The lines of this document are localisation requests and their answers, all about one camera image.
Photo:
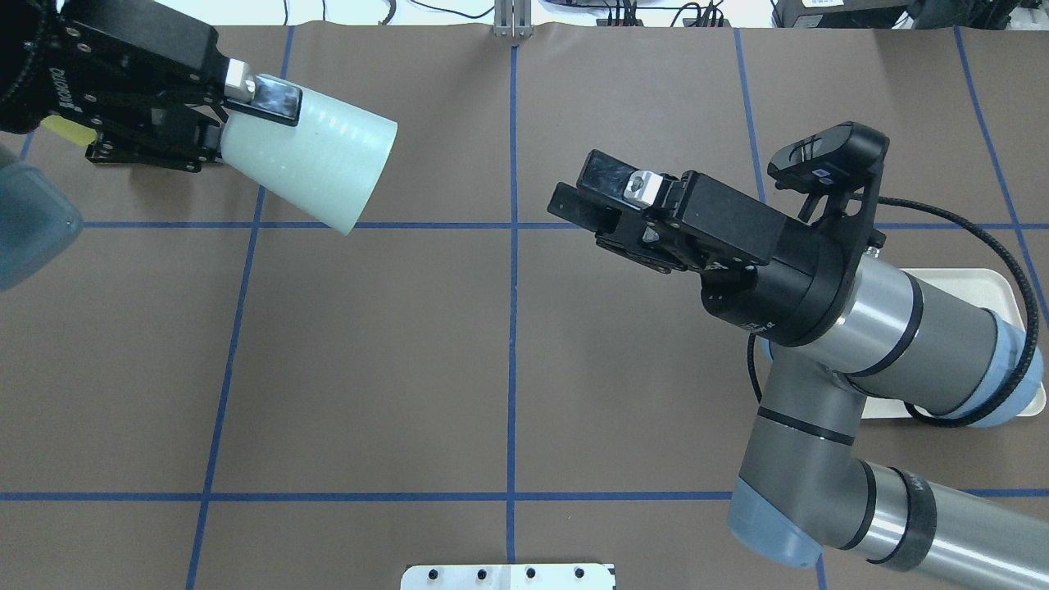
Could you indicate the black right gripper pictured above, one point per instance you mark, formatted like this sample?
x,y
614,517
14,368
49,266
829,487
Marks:
x,y
783,287

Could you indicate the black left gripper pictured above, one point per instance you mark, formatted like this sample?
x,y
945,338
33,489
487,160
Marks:
x,y
49,86

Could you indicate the pale green plastic cup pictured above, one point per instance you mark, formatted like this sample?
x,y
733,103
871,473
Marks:
x,y
327,166

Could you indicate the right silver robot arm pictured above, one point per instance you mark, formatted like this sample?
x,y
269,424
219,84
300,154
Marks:
x,y
842,329

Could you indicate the yellow plastic cup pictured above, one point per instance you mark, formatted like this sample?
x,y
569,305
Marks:
x,y
76,133

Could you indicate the white rabbit print tray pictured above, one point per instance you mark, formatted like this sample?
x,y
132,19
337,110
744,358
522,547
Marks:
x,y
965,347

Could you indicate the aluminium frame post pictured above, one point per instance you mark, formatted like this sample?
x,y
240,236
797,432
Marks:
x,y
513,19

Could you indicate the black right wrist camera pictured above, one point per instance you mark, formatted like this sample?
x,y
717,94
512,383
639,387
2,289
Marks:
x,y
835,163

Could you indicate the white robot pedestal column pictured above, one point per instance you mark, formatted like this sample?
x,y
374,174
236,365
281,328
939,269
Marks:
x,y
510,576

